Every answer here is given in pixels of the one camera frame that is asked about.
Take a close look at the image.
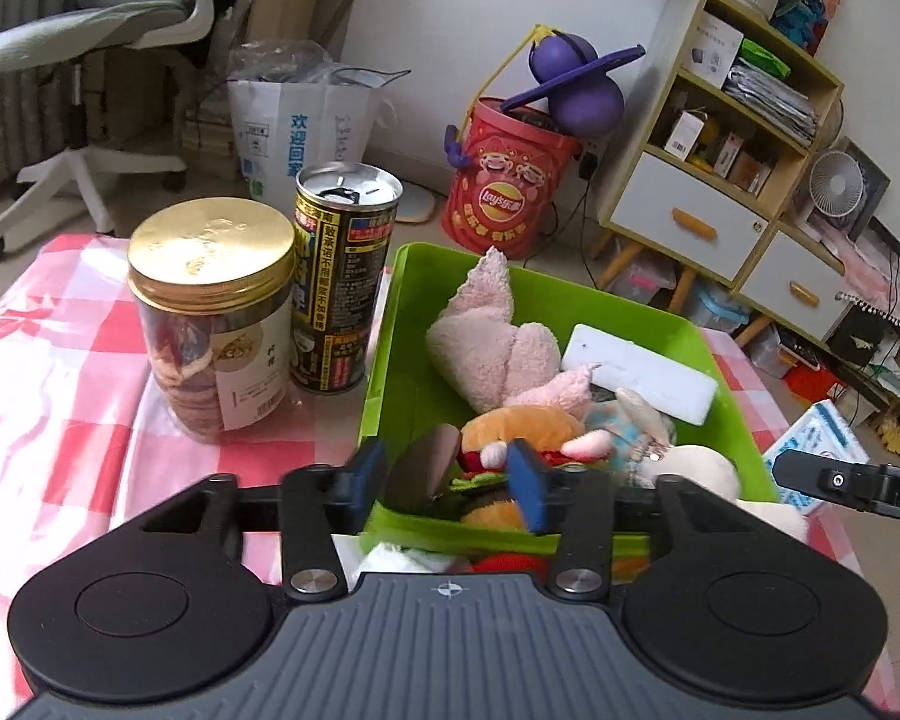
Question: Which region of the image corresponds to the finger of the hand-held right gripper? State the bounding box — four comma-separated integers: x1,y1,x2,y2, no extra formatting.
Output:
772,450,882,502

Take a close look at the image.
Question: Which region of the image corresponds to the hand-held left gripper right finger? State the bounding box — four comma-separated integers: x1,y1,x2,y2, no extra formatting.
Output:
506,441,766,593

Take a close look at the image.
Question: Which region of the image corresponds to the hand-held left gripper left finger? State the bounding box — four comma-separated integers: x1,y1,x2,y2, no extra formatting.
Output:
142,439,389,601

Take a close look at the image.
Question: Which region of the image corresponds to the hamburger plush toy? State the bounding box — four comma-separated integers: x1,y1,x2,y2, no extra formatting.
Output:
454,405,616,533

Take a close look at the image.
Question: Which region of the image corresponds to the white plush with red hat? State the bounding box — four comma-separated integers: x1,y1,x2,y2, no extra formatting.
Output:
337,536,646,580

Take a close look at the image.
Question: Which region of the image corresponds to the green plastic bin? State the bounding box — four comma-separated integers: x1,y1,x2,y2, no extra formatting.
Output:
358,241,781,560

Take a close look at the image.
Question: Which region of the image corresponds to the rabbit plush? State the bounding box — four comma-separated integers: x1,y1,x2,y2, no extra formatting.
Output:
585,388,743,500

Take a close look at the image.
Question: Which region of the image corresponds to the pink plush toy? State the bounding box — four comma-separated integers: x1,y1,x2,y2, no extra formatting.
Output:
426,246,605,421

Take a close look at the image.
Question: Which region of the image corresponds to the white foam block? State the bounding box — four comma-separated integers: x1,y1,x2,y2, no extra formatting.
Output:
561,324,719,425

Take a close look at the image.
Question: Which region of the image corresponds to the blue and white milk carton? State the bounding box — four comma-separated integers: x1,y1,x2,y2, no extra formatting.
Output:
761,401,871,518

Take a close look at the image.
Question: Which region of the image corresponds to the black notebook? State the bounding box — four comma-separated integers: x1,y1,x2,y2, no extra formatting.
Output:
829,292,900,370

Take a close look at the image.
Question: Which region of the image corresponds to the blue storage box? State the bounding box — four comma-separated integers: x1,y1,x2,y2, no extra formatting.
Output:
690,285,751,335

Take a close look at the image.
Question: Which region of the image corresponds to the black and yellow can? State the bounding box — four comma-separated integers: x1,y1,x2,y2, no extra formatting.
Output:
289,163,404,395

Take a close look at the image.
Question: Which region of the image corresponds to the cookie jar with gold lid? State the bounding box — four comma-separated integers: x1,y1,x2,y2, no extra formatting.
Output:
126,199,297,443

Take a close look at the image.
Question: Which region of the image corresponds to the wooden cabinet with white drawers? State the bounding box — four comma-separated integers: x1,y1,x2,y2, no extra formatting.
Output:
596,0,857,350

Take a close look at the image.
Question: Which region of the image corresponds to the small white fan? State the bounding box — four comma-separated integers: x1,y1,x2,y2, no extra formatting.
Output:
808,150,869,235

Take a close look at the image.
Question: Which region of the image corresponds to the red chip bucket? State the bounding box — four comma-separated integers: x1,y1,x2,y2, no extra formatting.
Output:
441,96,582,263

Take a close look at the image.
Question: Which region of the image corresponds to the red and white checkered tablecloth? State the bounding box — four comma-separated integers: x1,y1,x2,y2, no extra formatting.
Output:
0,232,900,720

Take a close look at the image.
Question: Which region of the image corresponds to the white shopping bag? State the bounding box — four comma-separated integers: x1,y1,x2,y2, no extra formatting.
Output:
226,41,413,218

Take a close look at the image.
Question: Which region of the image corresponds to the small white box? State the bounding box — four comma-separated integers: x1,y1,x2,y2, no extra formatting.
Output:
664,109,710,162

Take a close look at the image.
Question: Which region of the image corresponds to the stack of papers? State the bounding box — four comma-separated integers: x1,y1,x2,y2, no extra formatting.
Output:
724,60,815,147

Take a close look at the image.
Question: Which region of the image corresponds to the purple bouncing ball toy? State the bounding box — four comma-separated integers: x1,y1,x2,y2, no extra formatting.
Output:
501,26,644,140

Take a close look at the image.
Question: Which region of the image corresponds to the large white box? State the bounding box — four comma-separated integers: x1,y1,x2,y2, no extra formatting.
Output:
690,11,745,87

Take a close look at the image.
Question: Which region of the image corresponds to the grey office chair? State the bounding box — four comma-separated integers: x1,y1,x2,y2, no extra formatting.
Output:
0,0,230,263

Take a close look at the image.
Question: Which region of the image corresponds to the grey ribbed radiator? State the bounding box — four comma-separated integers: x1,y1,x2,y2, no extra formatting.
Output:
0,0,121,192

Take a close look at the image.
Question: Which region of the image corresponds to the dark picture frame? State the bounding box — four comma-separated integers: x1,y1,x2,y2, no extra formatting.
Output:
832,136,892,241

